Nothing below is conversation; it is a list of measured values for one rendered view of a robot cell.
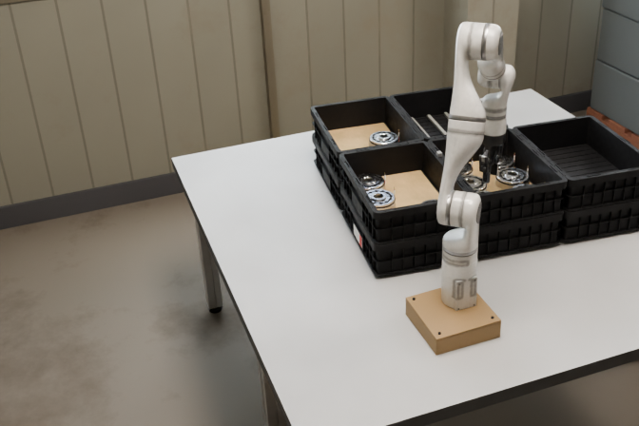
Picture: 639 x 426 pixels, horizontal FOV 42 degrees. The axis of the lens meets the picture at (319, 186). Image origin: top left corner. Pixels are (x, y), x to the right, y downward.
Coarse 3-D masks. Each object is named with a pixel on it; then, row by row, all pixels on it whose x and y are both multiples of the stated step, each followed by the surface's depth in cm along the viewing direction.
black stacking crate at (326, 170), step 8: (312, 136) 302; (320, 152) 291; (320, 160) 296; (320, 168) 298; (328, 168) 283; (328, 176) 287; (328, 184) 289; (336, 184) 278; (336, 192) 280; (336, 200) 281
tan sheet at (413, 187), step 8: (392, 176) 270; (400, 176) 270; (408, 176) 270; (416, 176) 269; (424, 176) 269; (392, 184) 265; (400, 184) 265; (408, 184) 265; (416, 184) 264; (424, 184) 264; (392, 192) 261; (400, 192) 261; (408, 192) 260; (416, 192) 260; (424, 192) 260; (432, 192) 260; (400, 200) 256; (408, 200) 256; (416, 200) 256; (424, 200) 256
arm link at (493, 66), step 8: (488, 24) 200; (488, 32) 198; (496, 32) 198; (488, 40) 198; (496, 40) 198; (488, 48) 198; (496, 48) 199; (488, 56) 200; (496, 56) 201; (480, 64) 217; (488, 64) 213; (496, 64) 209; (504, 64) 220; (480, 72) 223; (488, 72) 217; (496, 72) 218
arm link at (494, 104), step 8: (512, 72) 228; (504, 80) 228; (512, 80) 229; (504, 88) 230; (488, 96) 235; (496, 96) 233; (504, 96) 231; (488, 104) 234; (496, 104) 233; (504, 104) 233; (488, 112) 235; (496, 112) 234; (504, 112) 235
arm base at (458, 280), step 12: (444, 252) 213; (444, 264) 215; (456, 264) 212; (468, 264) 212; (444, 276) 217; (456, 276) 214; (468, 276) 214; (444, 288) 219; (456, 288) 215; (468, 288) 216; (444, 300) 221; (456, 300) 217; (468, 300) 218
